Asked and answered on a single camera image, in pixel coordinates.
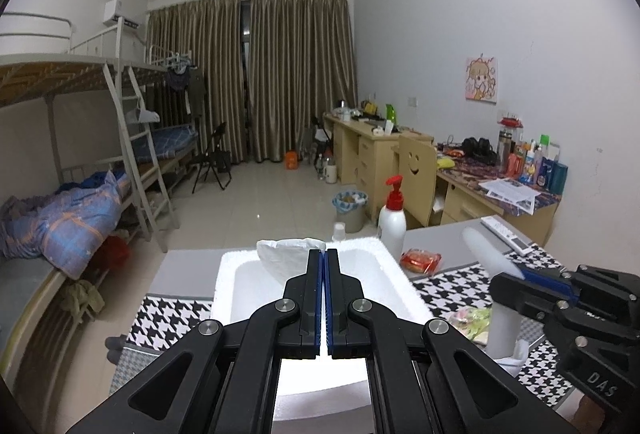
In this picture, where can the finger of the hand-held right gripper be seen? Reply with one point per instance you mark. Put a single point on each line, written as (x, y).
(515, 296)
(545, 283)

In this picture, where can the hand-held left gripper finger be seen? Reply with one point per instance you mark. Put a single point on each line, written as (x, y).
(329, 299)
(320, 299)

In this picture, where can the green pink soft packet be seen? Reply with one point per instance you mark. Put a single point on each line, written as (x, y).
(470, 319)

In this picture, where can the white foam lid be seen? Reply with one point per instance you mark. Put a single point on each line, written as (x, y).
(482, 249)

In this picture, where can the white foam box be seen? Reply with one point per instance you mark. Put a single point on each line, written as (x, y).
(240, 274)

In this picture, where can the white plastic bag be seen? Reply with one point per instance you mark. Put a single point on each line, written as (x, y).
(280, 259)

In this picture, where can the white remote control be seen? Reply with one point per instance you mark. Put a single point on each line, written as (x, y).
(507, 234)

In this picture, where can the clear blue spray bottle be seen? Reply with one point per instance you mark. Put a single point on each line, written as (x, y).
(339, 234)

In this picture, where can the grey trash bin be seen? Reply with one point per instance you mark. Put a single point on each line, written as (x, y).
(350, 211)

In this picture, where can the white lotion bottle red pump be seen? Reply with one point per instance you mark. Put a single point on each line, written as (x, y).
(392, 229)

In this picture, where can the printed paper sheets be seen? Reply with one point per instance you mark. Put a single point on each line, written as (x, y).
(510, 194)

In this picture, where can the wooden desk with patterned cover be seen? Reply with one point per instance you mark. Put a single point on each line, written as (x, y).
(470, 209)

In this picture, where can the red snack packet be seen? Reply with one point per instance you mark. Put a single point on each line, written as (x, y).
(421, 261)

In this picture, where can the row of toiletry bottles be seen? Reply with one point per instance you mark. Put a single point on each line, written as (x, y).
(545, 168)

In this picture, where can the white jug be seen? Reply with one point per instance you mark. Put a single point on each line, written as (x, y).
(331, 172)

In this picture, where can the orange container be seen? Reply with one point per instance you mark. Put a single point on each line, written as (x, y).
(291, 161)

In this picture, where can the black headphones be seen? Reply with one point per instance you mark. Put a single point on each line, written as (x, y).
(480, 149)

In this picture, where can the wooden chair with smiley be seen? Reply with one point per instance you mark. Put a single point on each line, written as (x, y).
(417, 179)

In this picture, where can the plain wooden desk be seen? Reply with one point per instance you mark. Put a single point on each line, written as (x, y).
(367, 153)

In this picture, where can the yellow pouch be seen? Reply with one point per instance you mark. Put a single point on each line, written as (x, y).
(445, 162)

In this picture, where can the houndstooth tablecloth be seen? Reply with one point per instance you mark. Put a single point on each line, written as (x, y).
(165, 319)

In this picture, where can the black folding chair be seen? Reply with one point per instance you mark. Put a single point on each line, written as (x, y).
(215, 158)

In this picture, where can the red cloth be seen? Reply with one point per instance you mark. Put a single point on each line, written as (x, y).
(112, 254)

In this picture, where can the blue mattress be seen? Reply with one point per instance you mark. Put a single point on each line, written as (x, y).
(170, 141)

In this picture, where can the white bunk bed ladder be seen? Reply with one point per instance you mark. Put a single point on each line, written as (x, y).
(142, 163)

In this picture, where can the brown curtain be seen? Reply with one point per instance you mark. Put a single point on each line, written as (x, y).
(200, 78)
(300, 73)

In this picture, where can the olive cloth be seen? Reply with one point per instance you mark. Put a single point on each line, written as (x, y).
(82, 299)

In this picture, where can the hanging dark clothes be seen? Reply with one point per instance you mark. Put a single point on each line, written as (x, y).
(192, 88)

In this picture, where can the blue orange plaid blanket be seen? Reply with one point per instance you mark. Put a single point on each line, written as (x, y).
(70, 224)

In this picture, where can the white air conditioner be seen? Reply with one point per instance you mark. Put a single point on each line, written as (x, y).
(120, 13)

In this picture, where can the white metal bunk bed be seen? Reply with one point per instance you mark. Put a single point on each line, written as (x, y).
(50, 73)

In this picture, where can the cartoon wall poster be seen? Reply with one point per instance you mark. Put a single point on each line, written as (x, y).
(481, 80)

